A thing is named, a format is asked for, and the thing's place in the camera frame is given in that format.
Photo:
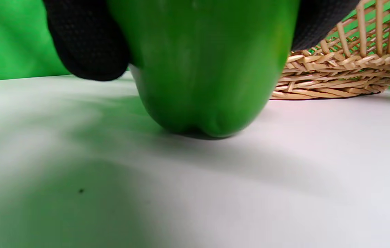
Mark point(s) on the green bell pepper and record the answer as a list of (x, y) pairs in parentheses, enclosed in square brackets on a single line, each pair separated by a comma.
[(202, 69)]

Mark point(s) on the oval wicker basket container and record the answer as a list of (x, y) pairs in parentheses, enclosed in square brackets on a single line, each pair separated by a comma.
[(336, 72)]

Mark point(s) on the person's left hand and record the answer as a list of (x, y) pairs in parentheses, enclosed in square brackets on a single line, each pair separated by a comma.
[(88, 41)]

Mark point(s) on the green backdrop cloth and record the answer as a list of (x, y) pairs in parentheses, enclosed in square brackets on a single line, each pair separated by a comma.
[(9, 38)]

